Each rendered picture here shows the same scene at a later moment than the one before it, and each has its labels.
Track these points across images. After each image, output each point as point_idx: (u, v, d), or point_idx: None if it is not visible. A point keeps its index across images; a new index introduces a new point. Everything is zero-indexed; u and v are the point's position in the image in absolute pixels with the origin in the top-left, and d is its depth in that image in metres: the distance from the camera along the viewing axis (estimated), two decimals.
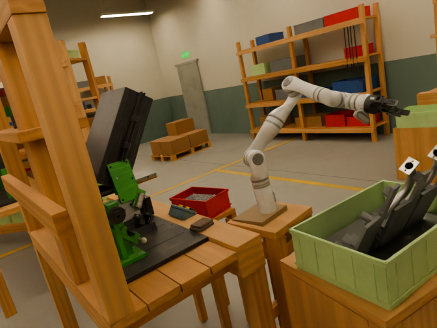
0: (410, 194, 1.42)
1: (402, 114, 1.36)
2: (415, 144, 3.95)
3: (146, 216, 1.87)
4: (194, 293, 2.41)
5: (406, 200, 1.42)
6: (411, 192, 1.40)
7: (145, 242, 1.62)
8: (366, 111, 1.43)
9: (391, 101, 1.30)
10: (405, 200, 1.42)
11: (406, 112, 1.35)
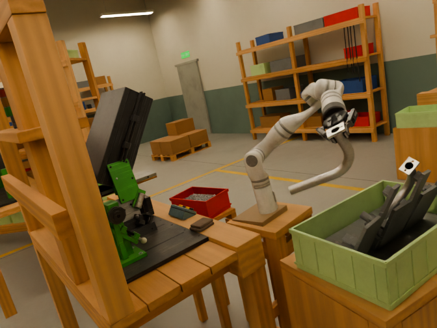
0: None
1: None
2: (415, 144, 3.95)
3: (146, 216, 1.87)
4: (194, 293, 2.41)
5: None
6: (311, 177, 1.17)
7: (145, 242, 1.62)
8: None
9: (331, 139, 1.07)
10: None
11: (344, 134, 1.05)
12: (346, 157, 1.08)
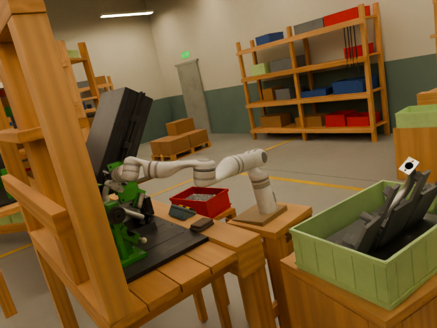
0: (128, 214, 1.78)
1: (107, 179, 1.76)
2: (415, 144, 3.95)
3: (146, 216, 1.87)
4: (194, 293, 2.41)
5: (132, 216, 1.79)
6: (129, 210, 1.79)
7: (145, 242, 1.62)
8: None
9: None
10: (134, 215, 1.79)
11: None
12: None
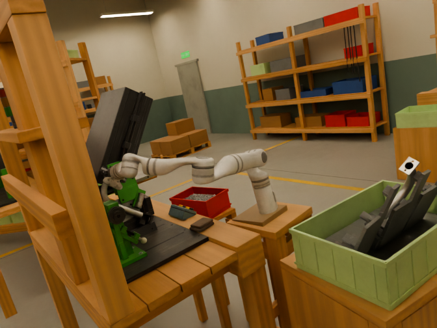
0: (127, 211, 1.78)
1: (106, 177, 1.75)
2: (415, 144, 3.95)
3: (146, 216, 1.87)
4: (194, 293, 2.41)
5: (131, 213, 1.79)
6: (127, 207, 1.79)
7: (145, 242, 1.62)
8: None
9: None
10: (132, 213, 1.79)
11: None
12: None
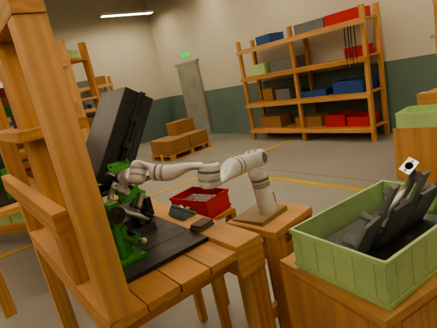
0: (134, 216, 1.79)
1: (108, 179, 1.75)
2: (415, 144, 3.95)
3: (146, 216, 1.87)
4: (194, 293, 2.41)
5: (138, 218, 1.81)
6: (134, 212, 1.80)
7: (145, 242, 1.62)
8: None
9: None
10: (140, 217, 1.81)
11: None
12: None
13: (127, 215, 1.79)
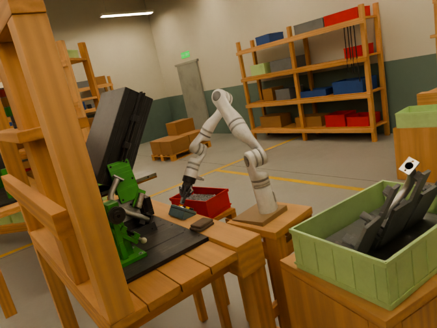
0: (134, 216, 1.79)
1: (184, 200, 2.03)
2: (415, 144, 3.95)
3: (146, 216, 1.87)
4: (194, 293, 2.41)
5: (138, 218, 1.81)
6: (134, 212, 1.80)
7: (145, 242, 1.62)
8: None
9: (181, 200, 2.03)
10: (140, 217, 1.81)
11: (182, 202, 2.02)
12: None
13: (127, 215, 1.79)
